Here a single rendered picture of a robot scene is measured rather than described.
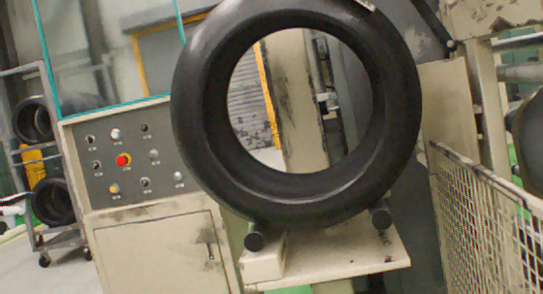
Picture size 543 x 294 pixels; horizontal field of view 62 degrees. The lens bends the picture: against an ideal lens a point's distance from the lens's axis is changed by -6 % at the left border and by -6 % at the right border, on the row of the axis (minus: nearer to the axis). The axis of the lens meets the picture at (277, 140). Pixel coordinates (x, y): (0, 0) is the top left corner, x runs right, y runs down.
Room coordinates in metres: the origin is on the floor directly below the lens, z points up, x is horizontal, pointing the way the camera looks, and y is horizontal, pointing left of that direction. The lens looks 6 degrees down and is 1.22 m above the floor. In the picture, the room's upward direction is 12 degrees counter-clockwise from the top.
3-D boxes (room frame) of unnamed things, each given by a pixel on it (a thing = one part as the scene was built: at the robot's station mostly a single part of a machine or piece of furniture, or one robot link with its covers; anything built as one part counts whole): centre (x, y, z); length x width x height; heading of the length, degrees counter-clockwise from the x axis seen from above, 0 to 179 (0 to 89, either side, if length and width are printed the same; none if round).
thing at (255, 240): (1.17, 0.07, 0.90); 0.35 x 0.05 x 0.05; 173
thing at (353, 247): (1.16, -0.06, 0.80); 0.37 x 0.36 x 0.02; 83
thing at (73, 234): (4.85, 2.14, 0.96); 1.36 x 0.71 x 1.92; 168
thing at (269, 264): (1.18, 0.07, 0.83); 0.36 x 0.09 x 0.06; 173
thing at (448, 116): (1.33, -0.47, 1.05); 0.20 x 0.15 x 0.30; 173
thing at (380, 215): (1.14, -0.20, 0.90); 0.35 x 0.05 x 0.05; 173
